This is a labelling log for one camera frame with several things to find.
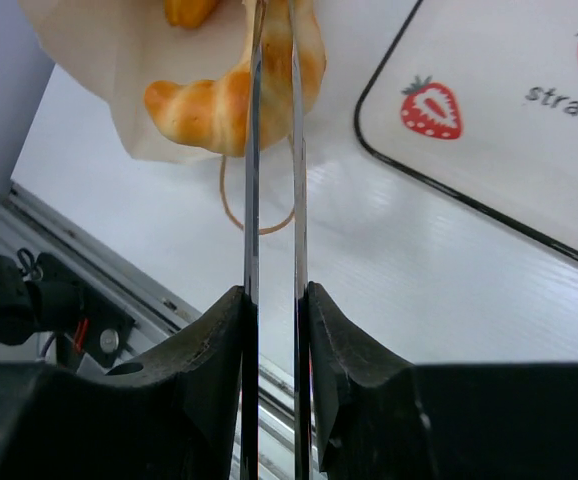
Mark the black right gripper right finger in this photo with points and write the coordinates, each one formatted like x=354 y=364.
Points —
x=379 y=416

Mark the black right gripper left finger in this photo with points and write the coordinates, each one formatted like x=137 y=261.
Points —
x=169 y=413

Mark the metal tongs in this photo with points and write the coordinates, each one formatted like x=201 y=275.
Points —
x=249 y=458

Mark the fake croissant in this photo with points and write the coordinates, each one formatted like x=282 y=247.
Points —
x=214 y=114

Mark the beige paper bag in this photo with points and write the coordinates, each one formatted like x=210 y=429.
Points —
x=115 y=49

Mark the fake bread in bag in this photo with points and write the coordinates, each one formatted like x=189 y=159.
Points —
x=188 y=14

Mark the strawberry print tray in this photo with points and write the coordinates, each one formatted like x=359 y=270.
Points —
x=479 y=99

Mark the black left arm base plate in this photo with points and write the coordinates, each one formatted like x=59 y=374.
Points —
x=42 y=294

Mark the aluminium front frame rails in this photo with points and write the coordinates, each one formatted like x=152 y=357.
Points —
x=27 y=222

